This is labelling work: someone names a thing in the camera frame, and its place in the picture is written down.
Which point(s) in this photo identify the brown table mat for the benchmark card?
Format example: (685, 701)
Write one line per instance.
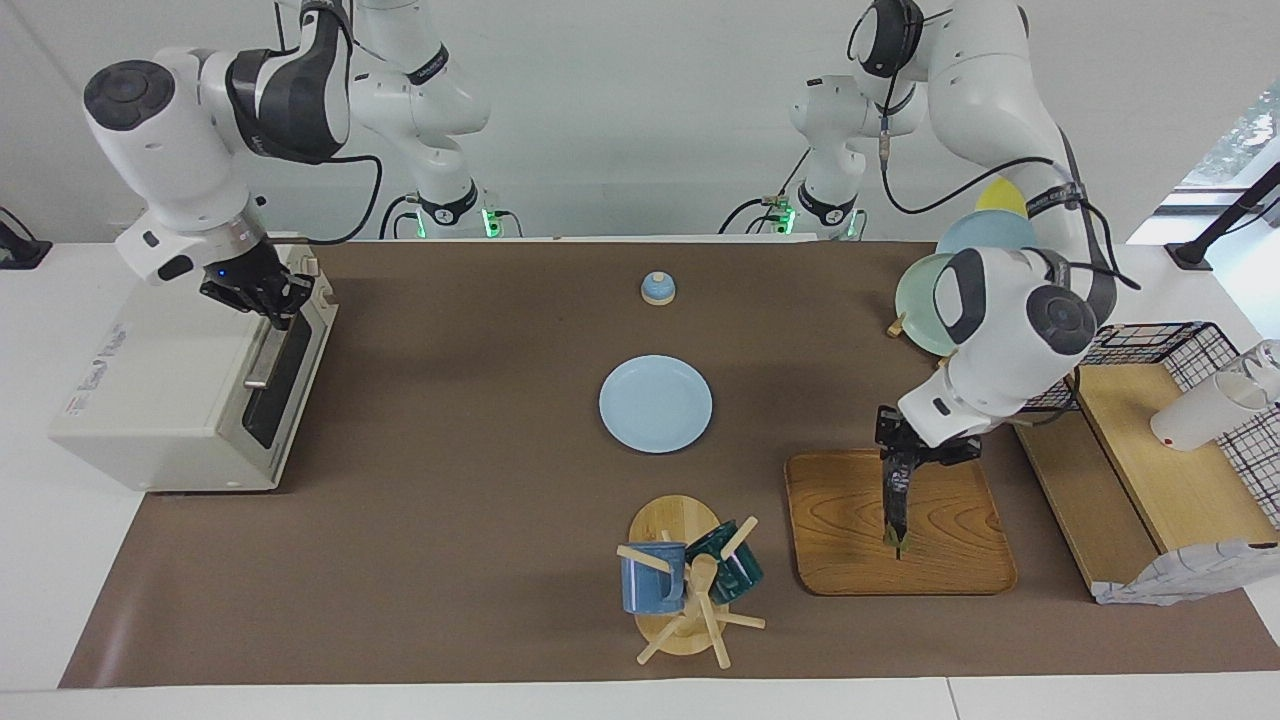
(480, 560)

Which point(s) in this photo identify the dark green mug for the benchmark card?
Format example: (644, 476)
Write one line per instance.
(740, 575)

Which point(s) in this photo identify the wooden mug tree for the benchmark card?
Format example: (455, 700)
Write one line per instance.
(672, 520)

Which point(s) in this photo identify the blue mug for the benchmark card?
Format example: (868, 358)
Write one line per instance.
(650, 585)

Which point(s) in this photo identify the wooden plate rack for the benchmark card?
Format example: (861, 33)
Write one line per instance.
(895, 326)

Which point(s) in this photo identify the mint green plate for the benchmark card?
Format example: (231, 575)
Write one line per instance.
(915, 300)

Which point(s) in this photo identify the yellow plate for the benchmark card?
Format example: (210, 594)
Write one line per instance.
(1000, 195)

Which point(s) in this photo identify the small blue wooden bell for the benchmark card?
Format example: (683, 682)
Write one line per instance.
(658, 290)

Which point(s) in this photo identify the grey checked cloth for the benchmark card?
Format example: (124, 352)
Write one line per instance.
(1180, 575)

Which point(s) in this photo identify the clear glass cup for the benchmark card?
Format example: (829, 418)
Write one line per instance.
(1268, 365)

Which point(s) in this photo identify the black table clamp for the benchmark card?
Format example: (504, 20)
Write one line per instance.
(20, 252)

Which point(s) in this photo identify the wooden stepped shelf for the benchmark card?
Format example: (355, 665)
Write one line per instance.
(1170, 470)

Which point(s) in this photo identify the white cup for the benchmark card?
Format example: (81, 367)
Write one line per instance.
(1200, 415)

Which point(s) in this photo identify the pale blue racked plate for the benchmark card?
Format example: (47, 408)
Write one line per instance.
(985, 232)

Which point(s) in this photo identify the light blue plate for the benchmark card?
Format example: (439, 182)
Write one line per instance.
(655, 405)

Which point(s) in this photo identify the white toaster oven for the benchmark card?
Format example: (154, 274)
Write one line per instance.
(160, 380)

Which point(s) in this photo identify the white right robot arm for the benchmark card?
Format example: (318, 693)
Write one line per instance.
(180, 150)

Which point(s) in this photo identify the black clamp stand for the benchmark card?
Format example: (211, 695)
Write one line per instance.
(1225, 220)

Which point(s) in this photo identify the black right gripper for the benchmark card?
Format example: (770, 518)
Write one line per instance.
(250, 280)

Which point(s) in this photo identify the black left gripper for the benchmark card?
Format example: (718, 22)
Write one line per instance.
(950, 450)

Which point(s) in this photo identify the wooden tray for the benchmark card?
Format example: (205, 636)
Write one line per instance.
(840, 530)

